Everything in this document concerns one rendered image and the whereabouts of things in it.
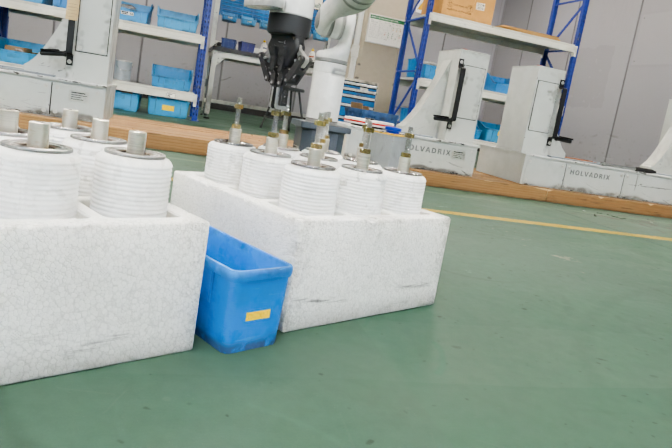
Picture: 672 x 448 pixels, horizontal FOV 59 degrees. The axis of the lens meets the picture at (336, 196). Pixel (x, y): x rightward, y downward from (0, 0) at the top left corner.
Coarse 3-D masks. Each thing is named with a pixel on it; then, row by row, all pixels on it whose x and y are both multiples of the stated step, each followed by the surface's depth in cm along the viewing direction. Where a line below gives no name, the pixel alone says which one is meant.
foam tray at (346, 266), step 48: (192, 192) 110; (240, 192) 103; (288, 240) 90; (336, 240) 94; (384, 240) 102; (432, 240) 112; (288, 288) 90; (336, 288) 97; (384, 288) 106; (432, 288) 116
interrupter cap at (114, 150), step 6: (108, 150) 73; (114, 150) 74; (120, 150) 76; (126, 150) 77; (150, 150) 79; (126, 156) 72; (132, 156) 72; (138, 156) 73; (144, 156) 73; (150, 156) 74; (156, 156) 74; (162, 156) 75
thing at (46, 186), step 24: (0, 168) 64; (24, 168) 63; (48, 168) 64; (72, 168) 67; (0, 192) 64; (24, 192) 64; (48, 192) 65; (72, 192) 68; (0, 216) 64; (24, 216) 64; (48, 216) 66; (72, 216) 69
